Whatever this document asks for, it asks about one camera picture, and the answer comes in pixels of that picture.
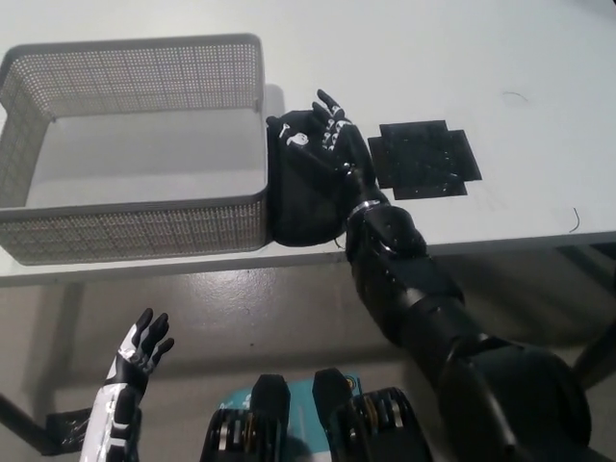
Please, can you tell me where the black metal table leg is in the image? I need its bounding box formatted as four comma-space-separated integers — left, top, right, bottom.
0, 392, 49, 459

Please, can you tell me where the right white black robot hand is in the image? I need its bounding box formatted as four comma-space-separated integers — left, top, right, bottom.
286, 89, 387, 214

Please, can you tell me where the black fabric pencil case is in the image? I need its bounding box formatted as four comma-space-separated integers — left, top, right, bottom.
266, 109, 368, 247

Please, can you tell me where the grey perforated plastic basket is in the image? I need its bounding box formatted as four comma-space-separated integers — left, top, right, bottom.
0, 32, 270, 265

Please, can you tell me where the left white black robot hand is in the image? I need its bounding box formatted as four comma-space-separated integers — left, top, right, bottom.
79, 307, 175, 462

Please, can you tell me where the black floor tape patch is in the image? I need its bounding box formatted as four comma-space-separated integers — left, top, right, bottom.
42, 408, 97, 456

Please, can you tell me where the black tape cross marker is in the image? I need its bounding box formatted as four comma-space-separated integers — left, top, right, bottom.
368, 119, 483, 201

